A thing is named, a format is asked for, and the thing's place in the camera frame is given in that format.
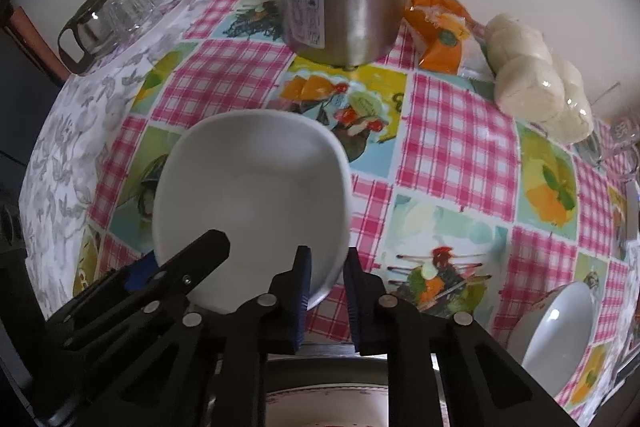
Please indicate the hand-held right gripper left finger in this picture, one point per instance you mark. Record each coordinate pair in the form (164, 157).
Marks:
(301, 307)

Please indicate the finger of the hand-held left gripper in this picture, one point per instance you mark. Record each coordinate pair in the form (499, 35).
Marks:
(200, 257)
(142, 271)

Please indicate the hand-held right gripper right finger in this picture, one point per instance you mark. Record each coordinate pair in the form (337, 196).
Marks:
(356, 312)

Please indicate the stainless steel plate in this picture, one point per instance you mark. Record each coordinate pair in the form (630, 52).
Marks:
(325, 368)

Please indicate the large white square bowl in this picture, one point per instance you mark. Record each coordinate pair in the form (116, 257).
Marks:
(250, 197)

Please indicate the grey floral cloth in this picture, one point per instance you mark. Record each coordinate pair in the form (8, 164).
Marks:
(65, 132)

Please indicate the pink checked fruit tablecloth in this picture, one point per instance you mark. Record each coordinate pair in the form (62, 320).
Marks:
(450, 147)

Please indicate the small white bowl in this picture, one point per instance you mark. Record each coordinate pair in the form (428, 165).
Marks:
(555, 337)

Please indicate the glass coffee pot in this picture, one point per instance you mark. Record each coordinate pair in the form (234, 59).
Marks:
(87, 34)

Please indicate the red chair back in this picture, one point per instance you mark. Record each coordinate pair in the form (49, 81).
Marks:
(30, 39)

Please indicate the bag of white buns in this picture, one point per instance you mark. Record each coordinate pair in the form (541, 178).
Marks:
(535, 87)

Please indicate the orange snack packet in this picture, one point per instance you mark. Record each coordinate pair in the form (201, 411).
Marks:
(440, 37)

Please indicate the clear glass mug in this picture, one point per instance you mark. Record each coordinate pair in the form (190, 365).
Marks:
(612, 137)

